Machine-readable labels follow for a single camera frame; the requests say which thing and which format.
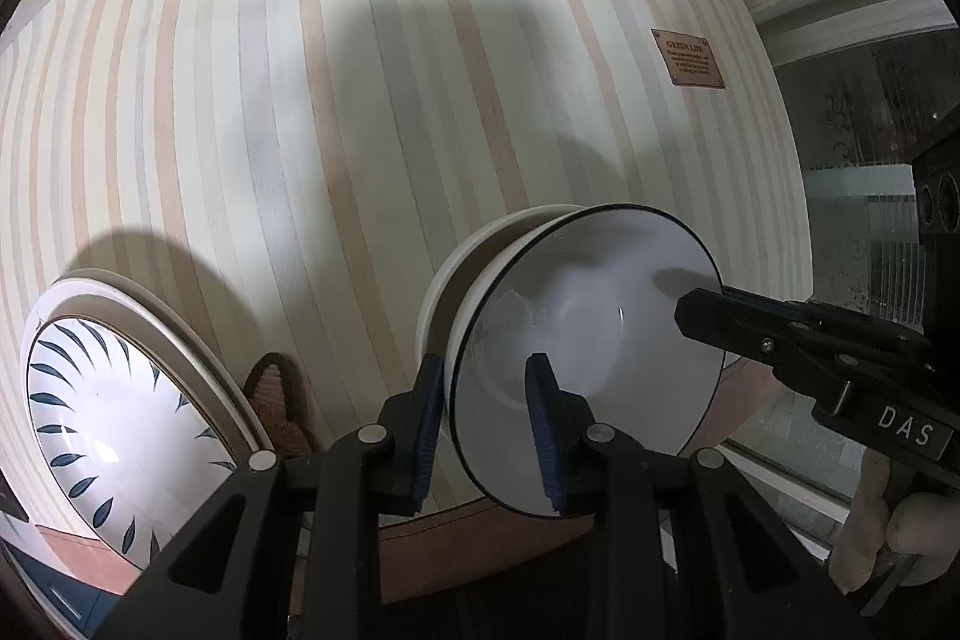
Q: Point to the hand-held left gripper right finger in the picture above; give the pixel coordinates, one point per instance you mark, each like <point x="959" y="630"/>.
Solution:
<point x="546" y="430"/>

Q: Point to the striped cat print mat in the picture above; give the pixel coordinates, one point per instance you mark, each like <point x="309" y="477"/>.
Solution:
<point x="315" y="123"/>

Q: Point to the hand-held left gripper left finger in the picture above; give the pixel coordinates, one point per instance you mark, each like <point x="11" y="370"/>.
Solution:
<point x="416" y="437"/>

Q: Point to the blue kitchen cabinet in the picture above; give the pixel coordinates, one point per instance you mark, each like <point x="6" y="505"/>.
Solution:
<point x="64" y="591"/>

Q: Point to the white plate with grey flower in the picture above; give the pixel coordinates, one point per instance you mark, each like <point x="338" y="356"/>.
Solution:
<point x="247" y="377"/>

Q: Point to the white bowl with red flowers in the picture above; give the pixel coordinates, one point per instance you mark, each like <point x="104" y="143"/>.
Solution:
<point x="457" y="287"/>

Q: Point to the brown mat label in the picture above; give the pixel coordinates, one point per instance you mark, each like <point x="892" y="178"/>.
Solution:
<point x="688" y="59"/>

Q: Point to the white bowl with black rim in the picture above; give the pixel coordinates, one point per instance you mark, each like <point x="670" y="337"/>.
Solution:
<point x="592" y="325"/>

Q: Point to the person's right hand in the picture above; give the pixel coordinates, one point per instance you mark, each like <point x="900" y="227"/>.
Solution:
<point x="911" y="520"/>

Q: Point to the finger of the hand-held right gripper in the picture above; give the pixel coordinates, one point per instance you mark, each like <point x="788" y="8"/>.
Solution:
<point x="847" y="319"/>
<point x="765" y="347"/>

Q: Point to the white plate with blue leaves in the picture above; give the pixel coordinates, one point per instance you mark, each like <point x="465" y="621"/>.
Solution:
<point x="112" y="430"/>

